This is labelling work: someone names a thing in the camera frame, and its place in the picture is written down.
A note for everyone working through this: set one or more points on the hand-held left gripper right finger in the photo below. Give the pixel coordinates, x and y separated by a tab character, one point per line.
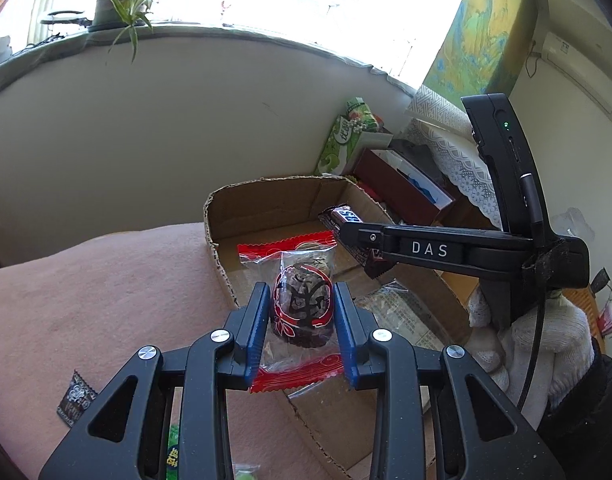
347	330

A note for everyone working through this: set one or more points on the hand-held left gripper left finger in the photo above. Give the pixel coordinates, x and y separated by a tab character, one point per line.
253	330

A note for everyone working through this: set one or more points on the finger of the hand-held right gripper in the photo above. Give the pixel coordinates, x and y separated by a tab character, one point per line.
416	247

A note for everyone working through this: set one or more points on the red-edged clear pastry packet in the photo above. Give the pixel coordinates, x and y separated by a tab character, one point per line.
301	305
266	247

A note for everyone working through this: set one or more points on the brown chocolate bar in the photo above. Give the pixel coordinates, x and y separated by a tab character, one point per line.
338	216

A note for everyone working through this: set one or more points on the cardboard box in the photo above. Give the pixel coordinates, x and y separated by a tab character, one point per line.
281	210

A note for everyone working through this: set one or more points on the green snack packet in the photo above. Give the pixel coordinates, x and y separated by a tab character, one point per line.
173	452

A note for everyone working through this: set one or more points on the person's right forearm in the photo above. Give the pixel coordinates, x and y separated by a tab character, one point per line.
586	410

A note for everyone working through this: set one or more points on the person's right hand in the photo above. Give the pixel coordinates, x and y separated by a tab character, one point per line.
561	340

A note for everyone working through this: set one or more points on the white lace cloth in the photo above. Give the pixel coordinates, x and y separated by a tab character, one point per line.
466	170

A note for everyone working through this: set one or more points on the clear bread packet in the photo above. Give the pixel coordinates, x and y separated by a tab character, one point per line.
406	315

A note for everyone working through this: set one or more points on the dark red gift box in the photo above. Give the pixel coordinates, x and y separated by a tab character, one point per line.
386	175

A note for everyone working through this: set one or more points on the white air conditioner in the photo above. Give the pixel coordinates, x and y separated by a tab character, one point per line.
581	70

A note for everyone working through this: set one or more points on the landscape scroll painting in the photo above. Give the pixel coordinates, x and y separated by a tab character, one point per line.
481	35

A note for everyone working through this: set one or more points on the pale green packet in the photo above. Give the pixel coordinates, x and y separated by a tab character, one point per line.
247	473

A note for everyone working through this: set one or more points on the small dark patterned packet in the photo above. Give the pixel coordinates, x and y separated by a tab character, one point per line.
75	400

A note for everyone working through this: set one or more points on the grey window sill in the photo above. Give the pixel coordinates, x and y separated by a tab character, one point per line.
185	35

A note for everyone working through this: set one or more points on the potted spider plant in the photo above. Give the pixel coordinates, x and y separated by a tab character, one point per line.
120	0

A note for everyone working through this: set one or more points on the dark round tray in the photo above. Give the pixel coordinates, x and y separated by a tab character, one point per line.
65	16

